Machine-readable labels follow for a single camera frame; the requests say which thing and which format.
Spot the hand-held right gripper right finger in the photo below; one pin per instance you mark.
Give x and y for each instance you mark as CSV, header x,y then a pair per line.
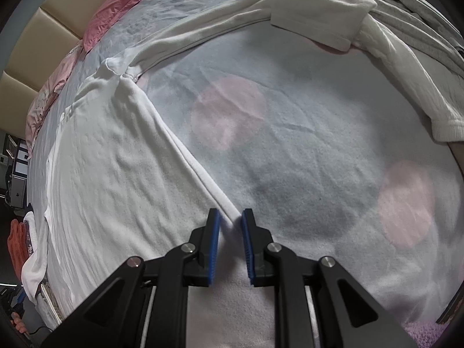
x,y
248,246

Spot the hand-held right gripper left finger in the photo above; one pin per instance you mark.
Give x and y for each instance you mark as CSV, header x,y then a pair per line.
x,y
214,246

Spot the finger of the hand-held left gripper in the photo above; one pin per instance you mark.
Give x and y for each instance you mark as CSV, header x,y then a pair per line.
x,y
19,297

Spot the white fleece hoodie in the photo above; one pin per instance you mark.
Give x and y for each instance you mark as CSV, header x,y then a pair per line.
x,y
119,159

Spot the stack of folded beige clothes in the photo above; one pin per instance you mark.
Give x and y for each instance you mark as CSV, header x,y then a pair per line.
x,y
50,302

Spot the person's left hand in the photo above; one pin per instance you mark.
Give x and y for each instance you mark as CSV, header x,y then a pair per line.
x,y
20,322

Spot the folded orange towel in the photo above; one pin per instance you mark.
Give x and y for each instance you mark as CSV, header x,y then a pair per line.
x,y
17,246

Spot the folded floral cloth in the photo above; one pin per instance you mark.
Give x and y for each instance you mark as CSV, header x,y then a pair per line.
x,y
29,244

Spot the folded white cloth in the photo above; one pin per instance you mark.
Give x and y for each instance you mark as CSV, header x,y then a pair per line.
x,y
29,223

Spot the grey pink-dotted bed blanket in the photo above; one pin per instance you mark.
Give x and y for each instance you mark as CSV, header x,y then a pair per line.
x,y
308,159

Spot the bedside stand with white boxes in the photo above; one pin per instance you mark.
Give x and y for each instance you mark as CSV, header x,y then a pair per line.
x,y
16,166

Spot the purple fluffy mat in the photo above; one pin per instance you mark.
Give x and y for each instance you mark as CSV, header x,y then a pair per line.
x,y
427,335

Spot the light pink pillow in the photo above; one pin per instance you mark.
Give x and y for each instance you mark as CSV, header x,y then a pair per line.
x,y
50,94

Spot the white knit garment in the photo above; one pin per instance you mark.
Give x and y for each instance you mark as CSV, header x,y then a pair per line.
x,y
409,76

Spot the dark pink pillow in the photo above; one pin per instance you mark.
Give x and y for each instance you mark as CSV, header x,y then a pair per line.
x,y
123,3

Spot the beige padded headboard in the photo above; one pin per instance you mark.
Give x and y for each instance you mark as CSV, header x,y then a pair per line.
x,y
54,18

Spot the grey garment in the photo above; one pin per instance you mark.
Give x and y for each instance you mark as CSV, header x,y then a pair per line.
x,y
409,11

